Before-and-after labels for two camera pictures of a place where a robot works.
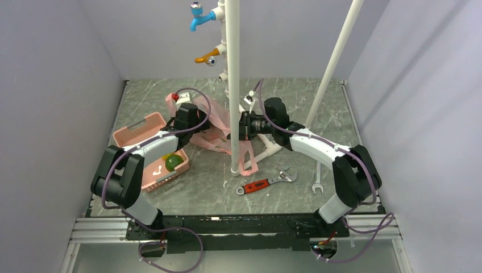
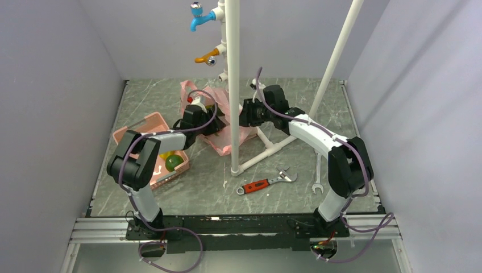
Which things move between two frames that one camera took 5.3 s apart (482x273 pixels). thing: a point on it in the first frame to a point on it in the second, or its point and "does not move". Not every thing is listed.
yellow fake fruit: x=164 y=157 does not move
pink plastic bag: x=215 y=136 to x=220 y=142
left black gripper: x=202 y=115 to x=216 y=126
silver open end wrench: x=318 y=184 does not move
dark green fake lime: x=173 y=161 does not move
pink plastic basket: x=156 y=171 does not move
